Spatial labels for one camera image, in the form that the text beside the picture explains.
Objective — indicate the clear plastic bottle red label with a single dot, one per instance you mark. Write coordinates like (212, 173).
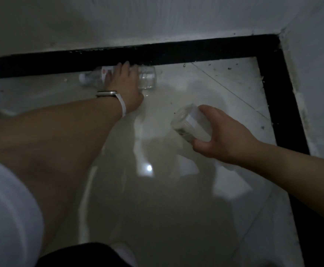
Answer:
(189, 122)
(148, 77)

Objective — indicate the person's left hand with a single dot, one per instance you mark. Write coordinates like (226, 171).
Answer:
(127, 88)

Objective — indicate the black baseboard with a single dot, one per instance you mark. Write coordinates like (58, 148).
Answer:
(206, 51)

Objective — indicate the smartwatch with white band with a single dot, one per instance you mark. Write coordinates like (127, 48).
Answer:
(121, 104)

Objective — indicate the black trousers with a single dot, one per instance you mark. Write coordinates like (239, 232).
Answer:
(81, 255)

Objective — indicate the person's right forearm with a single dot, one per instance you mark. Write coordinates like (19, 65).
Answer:
(295, 175)

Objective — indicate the person's left forearm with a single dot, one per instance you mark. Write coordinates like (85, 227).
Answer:
(53, 136)

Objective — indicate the white left sneaker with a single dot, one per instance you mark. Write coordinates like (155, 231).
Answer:
(127, 253)

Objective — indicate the person's right hand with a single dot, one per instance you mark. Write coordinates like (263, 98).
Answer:
(228, 141)

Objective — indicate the white shirt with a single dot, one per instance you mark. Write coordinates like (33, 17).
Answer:
(8, 219)

